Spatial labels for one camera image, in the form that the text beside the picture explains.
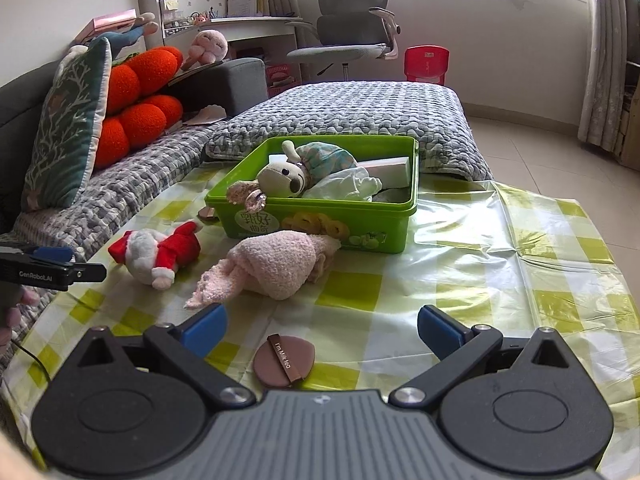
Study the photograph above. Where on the thin book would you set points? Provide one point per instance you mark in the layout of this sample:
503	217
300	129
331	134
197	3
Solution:
195	74

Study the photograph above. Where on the red plastic stool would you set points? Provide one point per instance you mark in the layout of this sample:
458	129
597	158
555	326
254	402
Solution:
426	65

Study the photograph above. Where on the grey quilted sofa cover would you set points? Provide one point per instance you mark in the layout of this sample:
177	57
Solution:
140	175

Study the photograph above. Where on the green plastic bin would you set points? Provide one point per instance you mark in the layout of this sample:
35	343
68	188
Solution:
320	230

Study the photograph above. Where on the yellow-green checkered tablecloth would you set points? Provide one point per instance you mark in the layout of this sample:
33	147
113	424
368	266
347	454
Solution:
450	285

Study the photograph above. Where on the white desk with shelves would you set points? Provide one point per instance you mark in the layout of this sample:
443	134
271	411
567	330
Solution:
250	27

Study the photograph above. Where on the pink fuzzy towel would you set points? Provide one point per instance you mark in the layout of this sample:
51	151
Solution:
280	265

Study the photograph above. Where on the beige curtain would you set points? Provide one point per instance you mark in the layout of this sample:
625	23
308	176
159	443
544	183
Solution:
605	60

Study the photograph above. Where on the pink-stained white sponge block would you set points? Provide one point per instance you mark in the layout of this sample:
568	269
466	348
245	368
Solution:
387	170

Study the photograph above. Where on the bunny plush doll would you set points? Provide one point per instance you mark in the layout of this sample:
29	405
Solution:
285	177

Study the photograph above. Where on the person's left hand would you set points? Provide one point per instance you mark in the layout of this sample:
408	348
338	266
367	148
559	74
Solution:
10	325

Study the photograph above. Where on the teal branch-print pillow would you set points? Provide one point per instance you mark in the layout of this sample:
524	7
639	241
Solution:
65	130

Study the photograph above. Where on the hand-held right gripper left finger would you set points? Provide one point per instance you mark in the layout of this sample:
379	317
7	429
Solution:
202	332

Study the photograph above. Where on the santa plush toy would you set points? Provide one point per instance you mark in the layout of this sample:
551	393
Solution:
155	255

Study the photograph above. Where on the orange carrot plush cushion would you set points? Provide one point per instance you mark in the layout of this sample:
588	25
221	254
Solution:
140	110

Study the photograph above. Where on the wooden shelf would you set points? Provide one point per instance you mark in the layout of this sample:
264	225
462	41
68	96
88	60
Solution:
631	120

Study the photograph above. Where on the pink plastic basket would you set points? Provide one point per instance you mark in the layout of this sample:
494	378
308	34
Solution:
280	77

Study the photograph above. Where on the pink plush toy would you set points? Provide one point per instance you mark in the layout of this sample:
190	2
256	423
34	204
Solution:
207	47

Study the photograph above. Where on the grey office chair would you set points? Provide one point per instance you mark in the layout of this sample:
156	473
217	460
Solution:
350	25

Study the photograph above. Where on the teal plush toy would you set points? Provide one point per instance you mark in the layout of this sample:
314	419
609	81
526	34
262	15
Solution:
125	32

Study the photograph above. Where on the dark grey sofa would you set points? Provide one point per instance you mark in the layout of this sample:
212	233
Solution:
240	85

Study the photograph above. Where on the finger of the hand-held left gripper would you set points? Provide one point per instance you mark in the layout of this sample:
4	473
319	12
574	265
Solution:
87	274
50	255

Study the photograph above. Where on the white cloth glove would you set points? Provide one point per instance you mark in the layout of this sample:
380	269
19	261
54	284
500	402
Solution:
345	185

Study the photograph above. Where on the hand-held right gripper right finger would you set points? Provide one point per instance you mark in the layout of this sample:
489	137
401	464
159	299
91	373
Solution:
440	332

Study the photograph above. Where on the grey quilted ottoman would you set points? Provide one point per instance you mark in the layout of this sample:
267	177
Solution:
360	110

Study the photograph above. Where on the pink box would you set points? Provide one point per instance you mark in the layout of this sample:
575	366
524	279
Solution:
107	22

